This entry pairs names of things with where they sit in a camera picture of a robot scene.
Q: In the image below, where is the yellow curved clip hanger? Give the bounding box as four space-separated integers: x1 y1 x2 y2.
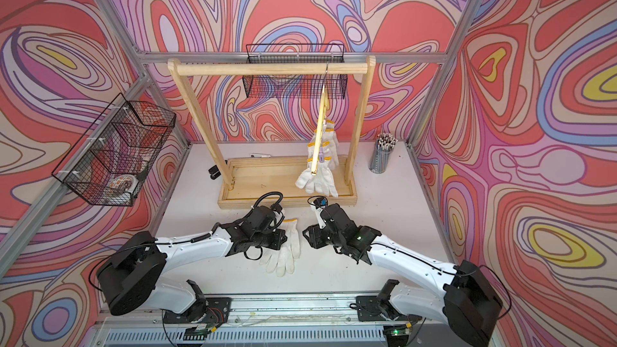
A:
310 64 329 176

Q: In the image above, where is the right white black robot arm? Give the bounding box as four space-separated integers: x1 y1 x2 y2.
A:
302 196 503 346

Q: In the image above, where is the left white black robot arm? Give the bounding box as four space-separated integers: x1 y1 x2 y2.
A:
96 203 287 323

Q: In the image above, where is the wooden hanging rack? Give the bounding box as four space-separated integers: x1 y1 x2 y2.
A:
167 56 377 210

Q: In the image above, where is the black object behind rack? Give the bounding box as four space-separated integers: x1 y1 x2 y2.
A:
208 165 222 180

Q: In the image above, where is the white stapler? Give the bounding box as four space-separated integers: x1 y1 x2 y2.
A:
250 153 272 158

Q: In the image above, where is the mesh pencil cup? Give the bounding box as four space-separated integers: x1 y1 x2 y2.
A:
369 133 397 174

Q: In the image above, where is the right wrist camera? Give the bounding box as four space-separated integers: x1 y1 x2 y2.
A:
308 195 328 229

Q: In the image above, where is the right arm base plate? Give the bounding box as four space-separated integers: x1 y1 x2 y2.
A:
350 296 423 324

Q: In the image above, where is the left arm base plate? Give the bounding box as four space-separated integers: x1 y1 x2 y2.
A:
163 297 232 325

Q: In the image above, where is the aluminium front rail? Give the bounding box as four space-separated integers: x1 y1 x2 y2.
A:
85 292 465 346

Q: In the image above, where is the back black wire basket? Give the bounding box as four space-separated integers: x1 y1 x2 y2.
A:
242 42 348 101

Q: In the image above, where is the side black wire basket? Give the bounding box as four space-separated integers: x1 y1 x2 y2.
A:
51 94 176 207

